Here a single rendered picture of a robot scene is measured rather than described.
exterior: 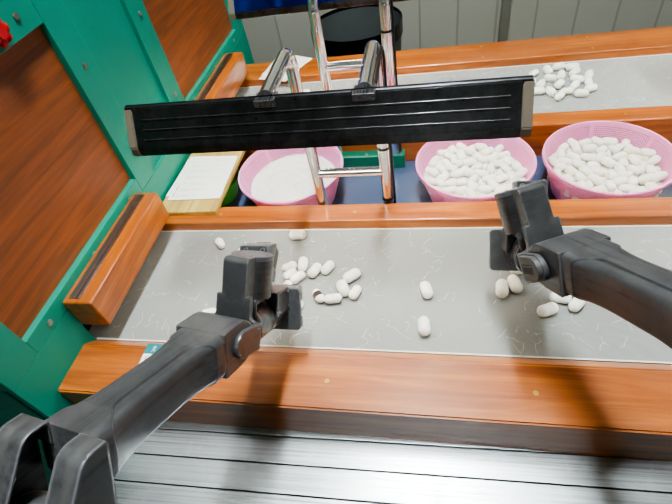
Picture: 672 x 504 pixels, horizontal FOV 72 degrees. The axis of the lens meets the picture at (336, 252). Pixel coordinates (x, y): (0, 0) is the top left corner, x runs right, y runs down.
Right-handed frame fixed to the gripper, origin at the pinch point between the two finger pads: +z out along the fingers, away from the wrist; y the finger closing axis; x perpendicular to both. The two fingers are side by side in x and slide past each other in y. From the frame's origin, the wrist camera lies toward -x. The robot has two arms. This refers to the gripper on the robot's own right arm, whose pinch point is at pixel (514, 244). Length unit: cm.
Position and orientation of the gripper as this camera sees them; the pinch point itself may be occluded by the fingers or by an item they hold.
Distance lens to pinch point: 86.8
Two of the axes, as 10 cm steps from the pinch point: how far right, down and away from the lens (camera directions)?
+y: -9.8, 0.0, 2.1
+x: 0.3, 9.9, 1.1
